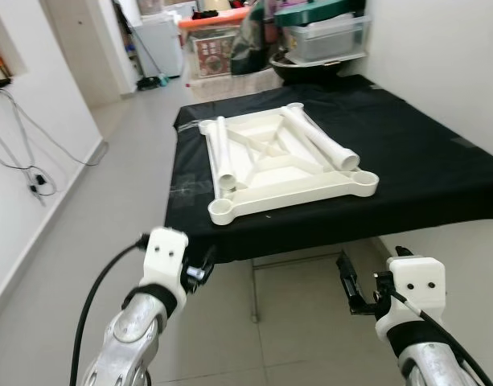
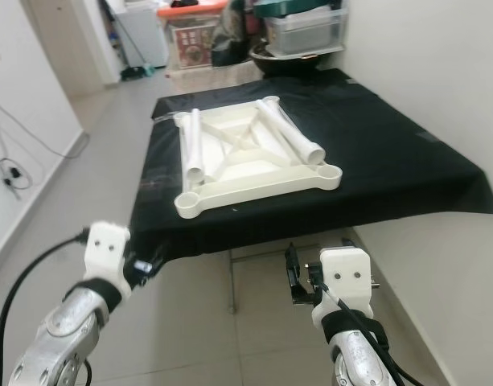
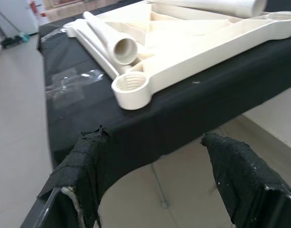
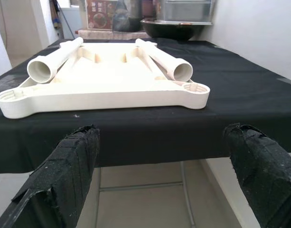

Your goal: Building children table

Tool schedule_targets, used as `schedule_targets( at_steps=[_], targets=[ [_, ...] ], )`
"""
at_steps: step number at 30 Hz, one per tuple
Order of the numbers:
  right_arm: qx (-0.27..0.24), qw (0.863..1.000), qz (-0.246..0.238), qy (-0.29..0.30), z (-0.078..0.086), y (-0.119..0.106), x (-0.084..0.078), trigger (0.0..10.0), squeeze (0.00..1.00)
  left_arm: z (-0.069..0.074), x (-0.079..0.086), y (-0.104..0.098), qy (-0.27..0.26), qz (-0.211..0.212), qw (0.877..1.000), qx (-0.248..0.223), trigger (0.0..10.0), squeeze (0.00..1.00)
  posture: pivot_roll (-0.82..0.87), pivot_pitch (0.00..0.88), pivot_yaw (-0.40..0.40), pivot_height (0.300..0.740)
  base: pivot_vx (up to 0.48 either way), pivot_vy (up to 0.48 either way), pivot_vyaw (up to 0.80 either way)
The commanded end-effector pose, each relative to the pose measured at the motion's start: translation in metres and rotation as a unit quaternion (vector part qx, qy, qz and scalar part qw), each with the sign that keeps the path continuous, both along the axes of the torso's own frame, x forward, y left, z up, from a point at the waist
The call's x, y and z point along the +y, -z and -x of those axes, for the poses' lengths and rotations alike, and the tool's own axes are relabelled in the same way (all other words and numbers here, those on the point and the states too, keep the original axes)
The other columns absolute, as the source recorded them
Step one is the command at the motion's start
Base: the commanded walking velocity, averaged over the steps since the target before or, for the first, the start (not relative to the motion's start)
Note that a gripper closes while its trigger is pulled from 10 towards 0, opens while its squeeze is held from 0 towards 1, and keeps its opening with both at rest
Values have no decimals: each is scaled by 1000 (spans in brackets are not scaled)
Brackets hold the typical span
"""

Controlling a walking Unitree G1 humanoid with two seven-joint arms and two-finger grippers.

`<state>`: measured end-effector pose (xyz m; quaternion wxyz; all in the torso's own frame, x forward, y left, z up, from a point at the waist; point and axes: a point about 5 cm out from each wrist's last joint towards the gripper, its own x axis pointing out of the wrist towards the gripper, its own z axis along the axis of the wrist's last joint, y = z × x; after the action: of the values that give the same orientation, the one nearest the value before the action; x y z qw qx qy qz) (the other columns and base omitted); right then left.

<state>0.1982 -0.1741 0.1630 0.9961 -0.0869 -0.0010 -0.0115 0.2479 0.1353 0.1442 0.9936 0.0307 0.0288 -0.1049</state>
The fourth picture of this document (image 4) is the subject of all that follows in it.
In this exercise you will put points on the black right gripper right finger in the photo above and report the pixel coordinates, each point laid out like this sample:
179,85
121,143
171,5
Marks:
266,178

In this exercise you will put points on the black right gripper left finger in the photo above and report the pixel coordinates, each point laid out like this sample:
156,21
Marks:
64,171

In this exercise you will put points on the white plastic children table top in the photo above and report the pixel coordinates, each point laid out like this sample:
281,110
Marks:
112,80

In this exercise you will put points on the black tablecloth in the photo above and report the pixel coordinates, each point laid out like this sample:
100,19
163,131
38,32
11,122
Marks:
230,107

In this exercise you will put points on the red printed cardboard box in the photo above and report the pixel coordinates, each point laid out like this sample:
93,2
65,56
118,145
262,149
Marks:
97,19

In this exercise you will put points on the black wok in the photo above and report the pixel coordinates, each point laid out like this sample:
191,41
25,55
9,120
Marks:
171,31

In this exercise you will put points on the clear plastic storage box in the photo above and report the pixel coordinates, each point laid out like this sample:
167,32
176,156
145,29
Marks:
188,12

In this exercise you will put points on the grey folding table frame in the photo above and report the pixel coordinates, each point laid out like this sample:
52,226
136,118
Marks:
140,186

